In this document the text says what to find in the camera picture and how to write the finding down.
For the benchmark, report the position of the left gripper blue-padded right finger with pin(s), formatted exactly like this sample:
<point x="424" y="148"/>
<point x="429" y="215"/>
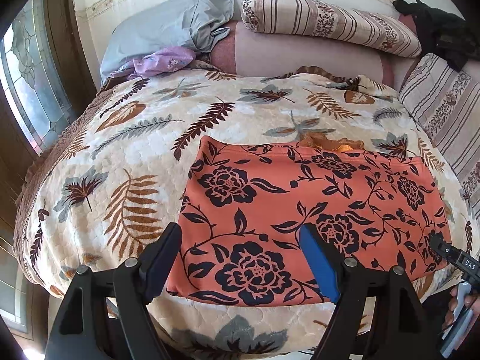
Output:
<point x="399" y="328"/>

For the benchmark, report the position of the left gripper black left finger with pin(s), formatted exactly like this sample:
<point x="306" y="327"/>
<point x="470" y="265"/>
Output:
<point x="104" y="315"/>

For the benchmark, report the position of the orange black floral blouse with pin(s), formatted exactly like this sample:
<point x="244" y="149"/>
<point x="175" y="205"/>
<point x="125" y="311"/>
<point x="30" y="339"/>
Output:
<point x="244" y="206"/>

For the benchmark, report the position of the black clothing pile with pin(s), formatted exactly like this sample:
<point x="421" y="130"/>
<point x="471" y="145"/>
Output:
<point x="441" y="33"/>

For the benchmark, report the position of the cream leaf-print fleece blanket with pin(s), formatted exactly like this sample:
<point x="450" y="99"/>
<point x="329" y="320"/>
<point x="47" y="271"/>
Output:
<point x="116" y="177"/>

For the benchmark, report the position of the striped floral cushion right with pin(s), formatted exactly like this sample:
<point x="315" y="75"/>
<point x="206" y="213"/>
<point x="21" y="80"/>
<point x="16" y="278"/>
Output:
<point x="445" y="103"/>

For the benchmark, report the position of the lilac floral cloth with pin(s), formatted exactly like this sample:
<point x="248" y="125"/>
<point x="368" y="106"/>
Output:
<point x="169" y="59"/>

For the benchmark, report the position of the stained glass window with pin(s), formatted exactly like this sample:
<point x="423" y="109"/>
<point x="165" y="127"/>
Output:
<point x="30" y="80"/>

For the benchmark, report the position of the pink mauve long pillow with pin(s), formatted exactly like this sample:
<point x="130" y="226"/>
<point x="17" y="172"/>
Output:
<point x="250" y="54"/>

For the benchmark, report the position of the grey-blue pillow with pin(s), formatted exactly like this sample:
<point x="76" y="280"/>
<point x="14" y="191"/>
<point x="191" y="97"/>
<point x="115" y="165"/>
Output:
<point x="194" y="24"/>

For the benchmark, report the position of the striped floral bolster pillow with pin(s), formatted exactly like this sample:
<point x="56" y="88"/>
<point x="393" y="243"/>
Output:
<point x="315" y="18"/>

